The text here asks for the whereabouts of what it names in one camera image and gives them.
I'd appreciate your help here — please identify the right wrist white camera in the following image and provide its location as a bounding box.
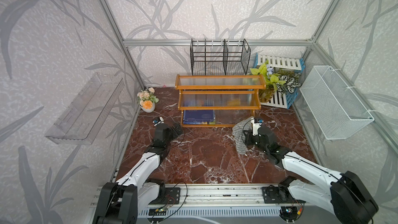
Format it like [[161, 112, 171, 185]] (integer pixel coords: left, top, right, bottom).
[[251, 118, 263, 136]]

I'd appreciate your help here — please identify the clear acrylic wall shelf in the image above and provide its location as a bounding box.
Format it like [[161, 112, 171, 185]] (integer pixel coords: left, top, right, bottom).
[[45, 73, 125, 145]]

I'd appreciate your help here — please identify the black white variegated plant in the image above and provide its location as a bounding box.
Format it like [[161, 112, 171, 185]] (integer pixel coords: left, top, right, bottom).
[[277, 70, 302, 94]]

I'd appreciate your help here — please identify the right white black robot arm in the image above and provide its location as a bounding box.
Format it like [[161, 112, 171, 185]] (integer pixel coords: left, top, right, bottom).
[[238, 122, 379, 224]]

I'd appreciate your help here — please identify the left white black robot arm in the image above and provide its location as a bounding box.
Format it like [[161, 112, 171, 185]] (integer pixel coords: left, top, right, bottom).
[[92, 123, 183, 224]]

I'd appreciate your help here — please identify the wrist white camera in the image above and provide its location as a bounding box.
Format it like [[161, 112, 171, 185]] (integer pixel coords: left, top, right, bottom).
[[251, 118, 263, 136], [152, 116, 164, 126]]

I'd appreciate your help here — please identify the flower bouquet in white pot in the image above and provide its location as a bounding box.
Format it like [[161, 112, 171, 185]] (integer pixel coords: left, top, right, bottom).
[[137, 87, 159, 113]]

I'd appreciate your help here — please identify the grey striped cloth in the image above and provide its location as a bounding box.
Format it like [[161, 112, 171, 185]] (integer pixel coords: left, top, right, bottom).
[[232, 117, 254, 155]]

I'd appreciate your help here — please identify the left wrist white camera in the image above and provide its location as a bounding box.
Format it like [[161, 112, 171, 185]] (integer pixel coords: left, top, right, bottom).
[[152, 116, 164, 126]]

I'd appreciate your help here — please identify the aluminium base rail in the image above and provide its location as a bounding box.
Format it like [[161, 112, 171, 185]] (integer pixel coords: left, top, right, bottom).
[[90, 183, 353, 208]]

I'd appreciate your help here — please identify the green potted plant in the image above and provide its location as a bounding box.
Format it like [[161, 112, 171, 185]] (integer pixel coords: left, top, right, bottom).
[[250, 62, 286, 103]]

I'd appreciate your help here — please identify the white wire mesh basket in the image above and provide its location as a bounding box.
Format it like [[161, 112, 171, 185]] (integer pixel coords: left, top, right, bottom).
[[300, 65, 374, 140]]

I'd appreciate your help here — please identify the orange wooden three-tier bookshelf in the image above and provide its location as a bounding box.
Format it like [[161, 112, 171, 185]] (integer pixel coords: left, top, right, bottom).
[[175, 75, 265, 128]]

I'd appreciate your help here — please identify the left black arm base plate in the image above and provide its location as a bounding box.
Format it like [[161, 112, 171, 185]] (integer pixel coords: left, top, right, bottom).
[[151, 187, 181, 205]]

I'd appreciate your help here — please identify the white blue wooden crate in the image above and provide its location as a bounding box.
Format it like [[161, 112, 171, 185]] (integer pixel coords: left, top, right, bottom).
[[251, 54, 305, 109]]

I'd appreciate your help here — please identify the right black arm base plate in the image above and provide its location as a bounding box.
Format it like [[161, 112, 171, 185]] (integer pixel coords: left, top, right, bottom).
[[261, 185, 305, 204]]

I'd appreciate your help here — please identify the black wire mesh organizer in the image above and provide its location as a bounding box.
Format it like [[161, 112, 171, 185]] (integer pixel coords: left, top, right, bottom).
[[190, 39, 251, 76]]

